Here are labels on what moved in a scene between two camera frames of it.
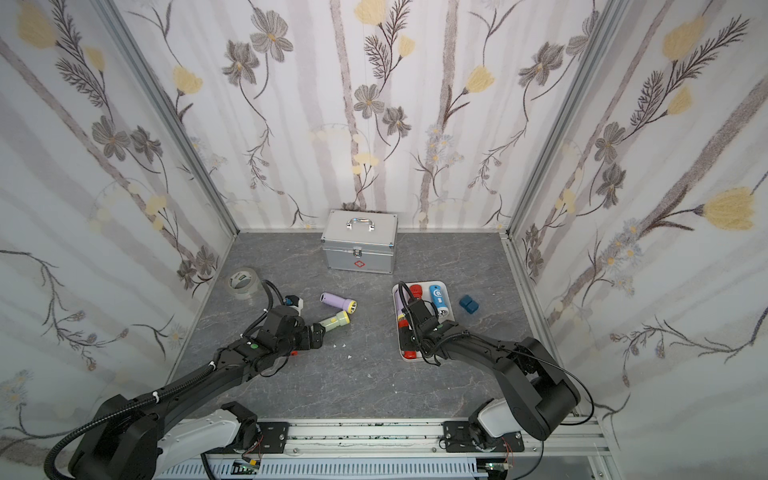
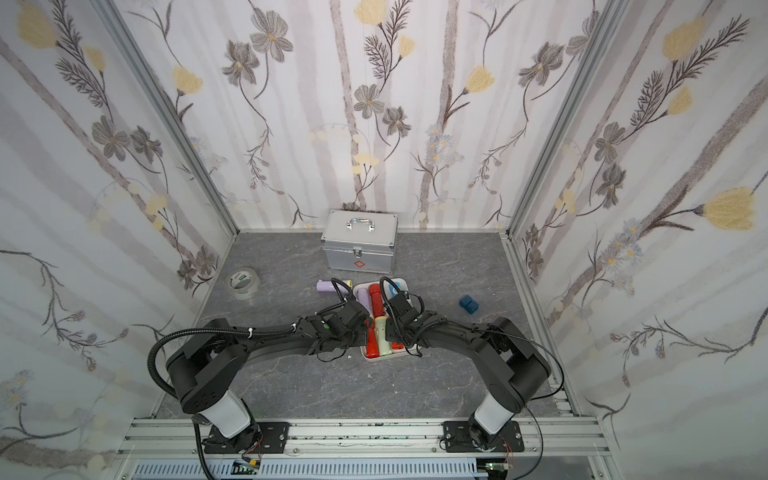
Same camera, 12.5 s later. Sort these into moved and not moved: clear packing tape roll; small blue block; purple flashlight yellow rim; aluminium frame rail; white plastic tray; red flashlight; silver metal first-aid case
Moved: red flashlight; purple flashlight yellow rim; white plastic tray
Not moved: clear packing tape roll; aluminium frame rail; small blue block; silver metal first-aid case
